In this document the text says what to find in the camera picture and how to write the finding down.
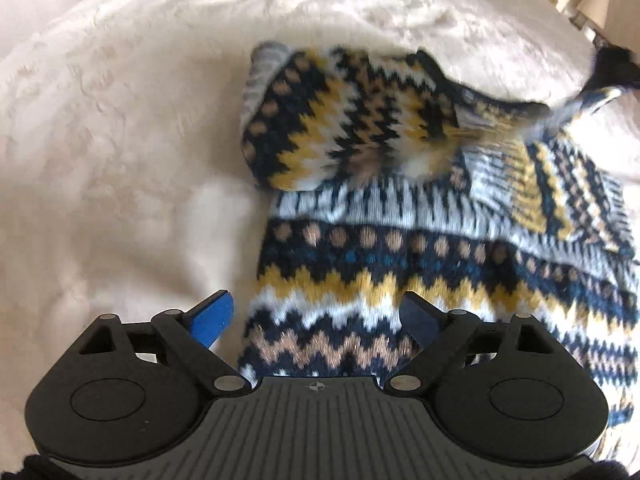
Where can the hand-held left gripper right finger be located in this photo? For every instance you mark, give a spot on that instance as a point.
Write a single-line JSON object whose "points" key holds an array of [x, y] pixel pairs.
{"points": [[416, 321]]}

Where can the white embroidered bedspread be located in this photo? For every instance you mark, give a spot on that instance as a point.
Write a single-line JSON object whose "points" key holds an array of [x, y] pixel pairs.
{"points": [[130, 160]]}

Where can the navy yellow patterned knit sweater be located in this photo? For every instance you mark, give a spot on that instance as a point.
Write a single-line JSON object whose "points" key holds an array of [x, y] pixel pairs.
{"points": [[400, 220]]}

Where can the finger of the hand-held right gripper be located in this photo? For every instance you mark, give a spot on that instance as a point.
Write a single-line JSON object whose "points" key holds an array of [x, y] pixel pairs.
{"points": [[616, 66]]}

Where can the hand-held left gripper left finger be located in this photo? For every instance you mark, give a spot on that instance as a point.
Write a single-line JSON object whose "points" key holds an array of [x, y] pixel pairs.
{"points": [[216, 316]]}

